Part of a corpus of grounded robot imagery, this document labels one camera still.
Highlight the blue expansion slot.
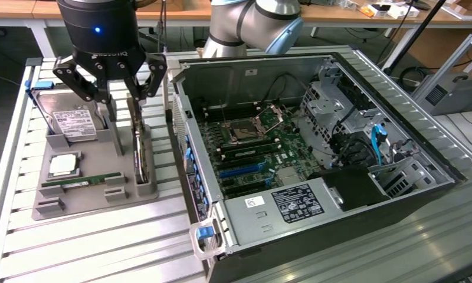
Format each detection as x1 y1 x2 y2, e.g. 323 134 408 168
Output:
217 163 266 179

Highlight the green motherboard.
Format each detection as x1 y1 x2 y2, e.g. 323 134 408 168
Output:
198 103 324 200

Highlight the black plastic shroud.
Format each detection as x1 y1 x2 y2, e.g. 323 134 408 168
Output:
321 164 391 212

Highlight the metal socket cover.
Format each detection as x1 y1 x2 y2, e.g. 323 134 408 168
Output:
252 103 290 134

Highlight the black expansion slot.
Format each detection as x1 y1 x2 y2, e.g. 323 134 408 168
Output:
224 184 274 199
214 156 264 171
221 176 269 189

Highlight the grey computer tower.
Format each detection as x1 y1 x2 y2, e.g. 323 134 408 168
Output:
412 73 472 116

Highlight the black RAM stick with label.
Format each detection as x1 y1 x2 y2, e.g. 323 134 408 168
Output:
218 144 281 162

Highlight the green RAM stick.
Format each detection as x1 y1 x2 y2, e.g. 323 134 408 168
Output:
41 172 124 188

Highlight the long wooden desk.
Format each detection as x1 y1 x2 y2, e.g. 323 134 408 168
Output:
0 0 472 58

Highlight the black and white box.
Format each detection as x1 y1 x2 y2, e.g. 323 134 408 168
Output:
368 2 391 17

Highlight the thin metal locking lever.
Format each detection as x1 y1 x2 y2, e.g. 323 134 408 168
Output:
217 99 229 130

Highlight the grey power supply unit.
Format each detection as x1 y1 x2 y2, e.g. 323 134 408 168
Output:
214 177 345 248

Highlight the black wire bundle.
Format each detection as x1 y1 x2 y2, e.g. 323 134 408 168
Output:
329 129 379 170

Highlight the hard disk in blue carrier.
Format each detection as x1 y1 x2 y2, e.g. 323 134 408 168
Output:
24 79 105 142

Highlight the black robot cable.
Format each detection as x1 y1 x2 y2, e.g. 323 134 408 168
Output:
154 0 169 60

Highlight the black RAM slot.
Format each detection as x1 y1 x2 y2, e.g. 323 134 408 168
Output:
202 102 260 121
214 136 278 152

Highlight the open black PC case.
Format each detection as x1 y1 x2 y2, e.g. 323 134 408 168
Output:
160 52 468 283

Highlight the silver CPU chip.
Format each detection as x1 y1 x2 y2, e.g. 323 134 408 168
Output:
48 153 80 176

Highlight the CPU socket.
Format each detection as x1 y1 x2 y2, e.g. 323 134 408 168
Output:
222 117 269 146

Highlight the graphics card with black fan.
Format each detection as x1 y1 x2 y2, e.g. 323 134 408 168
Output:
125 97 153 186

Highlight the blue data wire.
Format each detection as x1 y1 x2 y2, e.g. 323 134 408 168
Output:
371 124 387 166

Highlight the black stand pole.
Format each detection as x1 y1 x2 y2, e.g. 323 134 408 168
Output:
381 0 448 74

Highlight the perforated metal disk bay cage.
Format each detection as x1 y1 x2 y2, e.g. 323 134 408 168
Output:
299 80 364 140

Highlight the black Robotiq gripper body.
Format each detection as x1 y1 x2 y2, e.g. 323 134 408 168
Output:
56 0 146 80

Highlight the metal disk bay bracket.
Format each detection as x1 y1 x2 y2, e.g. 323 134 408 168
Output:
368 155 435 198

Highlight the grey parts rack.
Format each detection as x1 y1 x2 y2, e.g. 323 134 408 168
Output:
30 99 160 221

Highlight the aluminium profile frame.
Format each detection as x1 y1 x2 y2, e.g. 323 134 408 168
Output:
411 33 472 98

